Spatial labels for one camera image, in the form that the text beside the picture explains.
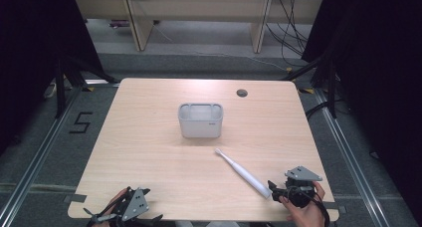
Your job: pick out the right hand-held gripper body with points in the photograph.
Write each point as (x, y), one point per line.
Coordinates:
(302, 183)

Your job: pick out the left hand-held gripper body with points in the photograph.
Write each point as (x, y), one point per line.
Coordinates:
(135, 205)

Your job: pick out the white electric toothbrush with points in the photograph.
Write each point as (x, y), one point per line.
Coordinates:
(245, 174)

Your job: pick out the person's left hand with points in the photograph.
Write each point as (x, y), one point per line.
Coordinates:
(118, 196)

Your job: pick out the person's right hand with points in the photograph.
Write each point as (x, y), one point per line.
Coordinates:
(305, 215)

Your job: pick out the grey tape strip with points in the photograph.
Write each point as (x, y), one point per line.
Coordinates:
(75, 198)
(338, 208)

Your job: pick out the white compartment storage container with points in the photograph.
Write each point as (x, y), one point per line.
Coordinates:
(201, 125)

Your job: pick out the black metal stand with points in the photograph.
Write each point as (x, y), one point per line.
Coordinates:
(331, 87)
(60, 87)

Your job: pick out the black curtain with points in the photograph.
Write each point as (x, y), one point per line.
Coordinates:
(30, 54)
(381, 71)

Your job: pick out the aluminium floor rail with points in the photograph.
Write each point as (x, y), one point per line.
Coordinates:
(351, 160)
(36, 160)

